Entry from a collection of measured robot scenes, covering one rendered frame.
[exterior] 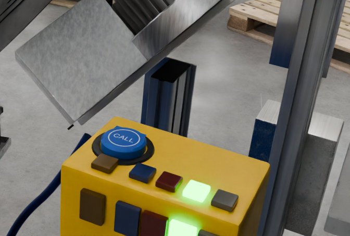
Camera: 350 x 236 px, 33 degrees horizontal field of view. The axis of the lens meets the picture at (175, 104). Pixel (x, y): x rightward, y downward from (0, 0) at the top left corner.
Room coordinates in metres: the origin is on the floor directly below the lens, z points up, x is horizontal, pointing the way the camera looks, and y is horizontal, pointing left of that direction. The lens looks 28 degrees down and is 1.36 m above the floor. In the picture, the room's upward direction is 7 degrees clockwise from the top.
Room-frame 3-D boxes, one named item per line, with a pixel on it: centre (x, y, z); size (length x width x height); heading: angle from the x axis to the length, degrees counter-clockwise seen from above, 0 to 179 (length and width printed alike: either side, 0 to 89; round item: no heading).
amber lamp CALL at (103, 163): (0.41, 0.05, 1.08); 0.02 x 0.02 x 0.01; 71
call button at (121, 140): (0.45, 0.04, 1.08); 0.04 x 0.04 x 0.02
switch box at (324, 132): (0.97, -0.23, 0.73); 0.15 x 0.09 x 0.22; 71
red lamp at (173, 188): (0.40, 0.00, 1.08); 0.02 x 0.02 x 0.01; 71
